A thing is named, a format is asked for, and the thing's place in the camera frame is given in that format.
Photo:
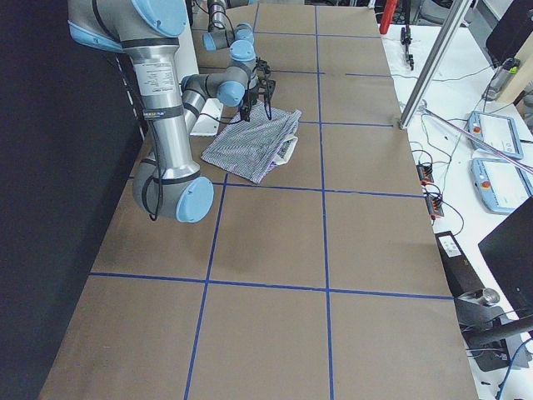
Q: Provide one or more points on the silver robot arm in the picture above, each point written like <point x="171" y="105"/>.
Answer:
<point x="168" y="182"/>
<point x="247" y="79"/>

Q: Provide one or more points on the red cylinder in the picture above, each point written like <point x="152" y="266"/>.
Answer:
<point x="387" y="16"/>

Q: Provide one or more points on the black power strip box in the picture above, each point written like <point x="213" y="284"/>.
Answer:
<point x="460" y="275"/>

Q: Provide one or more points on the blue white striped polo shirt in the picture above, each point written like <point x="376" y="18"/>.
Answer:
<point x="252" y="149"/>

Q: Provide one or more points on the near blue teach pendant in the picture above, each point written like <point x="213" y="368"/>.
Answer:
<point x="501" y="186"/>

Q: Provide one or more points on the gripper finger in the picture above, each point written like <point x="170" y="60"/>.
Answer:
<point x="244" y="113"/>
<point x="267" y="106"/>
<point x="249" y="114"/>
<point x="271" y="87"/>

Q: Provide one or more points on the white reacher grabber stick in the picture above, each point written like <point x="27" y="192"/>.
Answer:
<point x="528" y="169"/>

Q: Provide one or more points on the black tripod stick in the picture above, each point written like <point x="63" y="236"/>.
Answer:
<point x="406" y="34"/>

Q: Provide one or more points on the far blue teach pendant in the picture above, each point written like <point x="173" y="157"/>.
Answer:
<point x="498" y="131"/>

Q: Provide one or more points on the orange black connector module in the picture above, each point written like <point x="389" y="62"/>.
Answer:
<point x="424" y="172"/>

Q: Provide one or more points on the blue teach pendant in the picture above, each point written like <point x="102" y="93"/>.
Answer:
<point x="501" y="186"/>
<point x="498" y="131"/>

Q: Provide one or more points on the black monitor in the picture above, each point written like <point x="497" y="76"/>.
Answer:
<point x="507" y="251"/>

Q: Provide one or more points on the aluminium frame post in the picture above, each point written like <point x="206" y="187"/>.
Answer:
<point x="438" y="51"/>

